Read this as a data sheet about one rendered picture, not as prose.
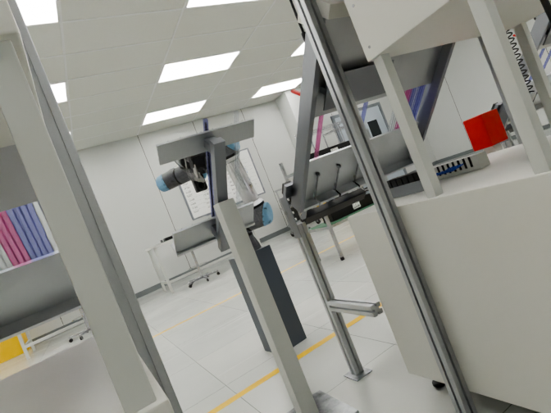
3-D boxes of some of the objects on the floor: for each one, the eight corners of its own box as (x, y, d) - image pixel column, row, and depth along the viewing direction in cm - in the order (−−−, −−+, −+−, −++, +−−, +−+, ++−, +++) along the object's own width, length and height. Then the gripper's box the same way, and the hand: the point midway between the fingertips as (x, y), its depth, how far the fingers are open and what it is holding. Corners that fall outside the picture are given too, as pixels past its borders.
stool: (184, 288, 621) (170, 251, 620) (214, 274, 645) (200, 238, 644) (192, 288, 576) (176, 249, 575) (224, 274, 600) (209, 236, 599)
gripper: (170, 151, 147) (192, 166, 131) (199, 142, 152) (224, 156, 136) (175, 171, 151) (198, 189, 135) (203, 162, 156) (228, 179, 140)
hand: (211, 179), depth 138 cm, fingers open, 4 cm apart
